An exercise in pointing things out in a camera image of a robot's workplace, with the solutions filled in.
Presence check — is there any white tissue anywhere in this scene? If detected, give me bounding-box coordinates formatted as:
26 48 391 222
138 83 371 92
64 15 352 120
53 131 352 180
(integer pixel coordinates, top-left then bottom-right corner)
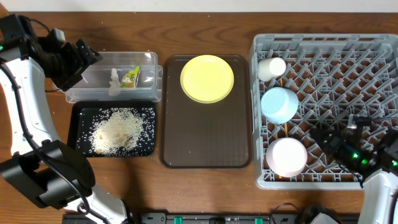
109 68 121 96

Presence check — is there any green yellow snack wrapper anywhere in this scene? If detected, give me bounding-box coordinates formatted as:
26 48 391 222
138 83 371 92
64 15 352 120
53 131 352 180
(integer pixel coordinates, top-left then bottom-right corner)
121 66 141 88

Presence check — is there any pink bowl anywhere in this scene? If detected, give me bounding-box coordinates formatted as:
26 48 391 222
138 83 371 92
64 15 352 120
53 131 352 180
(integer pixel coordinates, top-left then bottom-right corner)
266 138 308 177

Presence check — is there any light blue bowl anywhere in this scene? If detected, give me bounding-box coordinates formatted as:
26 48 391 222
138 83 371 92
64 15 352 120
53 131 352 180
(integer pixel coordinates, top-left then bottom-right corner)
261 87 299 124

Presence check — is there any cream paper cup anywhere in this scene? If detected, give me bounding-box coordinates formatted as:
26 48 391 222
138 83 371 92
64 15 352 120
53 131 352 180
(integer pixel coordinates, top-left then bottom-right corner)
257 57 287 82

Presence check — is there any yellow plate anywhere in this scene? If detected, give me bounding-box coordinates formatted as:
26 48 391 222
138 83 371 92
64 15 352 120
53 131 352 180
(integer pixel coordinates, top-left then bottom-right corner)
180 55 234 104

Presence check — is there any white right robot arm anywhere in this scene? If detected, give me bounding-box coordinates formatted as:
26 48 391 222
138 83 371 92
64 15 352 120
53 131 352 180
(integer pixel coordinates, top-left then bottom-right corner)
309 128 397 223

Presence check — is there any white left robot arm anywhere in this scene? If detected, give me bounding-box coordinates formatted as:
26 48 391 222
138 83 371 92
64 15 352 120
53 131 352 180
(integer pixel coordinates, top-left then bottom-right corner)
1 27 129 223

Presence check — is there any grey dishwasher rack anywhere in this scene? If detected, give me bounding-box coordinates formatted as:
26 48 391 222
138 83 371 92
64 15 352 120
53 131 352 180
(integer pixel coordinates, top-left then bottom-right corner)
249 34 397 190

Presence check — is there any rice food waste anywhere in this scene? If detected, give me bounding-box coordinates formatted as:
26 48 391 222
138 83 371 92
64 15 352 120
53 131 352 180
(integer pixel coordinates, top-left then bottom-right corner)
76 107 156 156

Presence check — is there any clear plastic bin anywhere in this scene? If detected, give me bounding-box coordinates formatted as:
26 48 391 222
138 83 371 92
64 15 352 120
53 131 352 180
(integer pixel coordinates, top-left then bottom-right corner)
64 51 162 103

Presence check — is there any black plastic bin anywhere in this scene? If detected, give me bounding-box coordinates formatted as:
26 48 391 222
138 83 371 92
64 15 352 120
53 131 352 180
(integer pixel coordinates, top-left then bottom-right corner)
67 100 157 157

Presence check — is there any brown plastic serving tray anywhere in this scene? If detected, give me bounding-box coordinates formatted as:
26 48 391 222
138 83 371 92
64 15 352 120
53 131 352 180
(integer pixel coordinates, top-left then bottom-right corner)
159 55 253 169

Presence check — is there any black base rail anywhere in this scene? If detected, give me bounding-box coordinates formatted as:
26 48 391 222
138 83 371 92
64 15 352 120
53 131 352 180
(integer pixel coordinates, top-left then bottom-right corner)
62 213 359 224

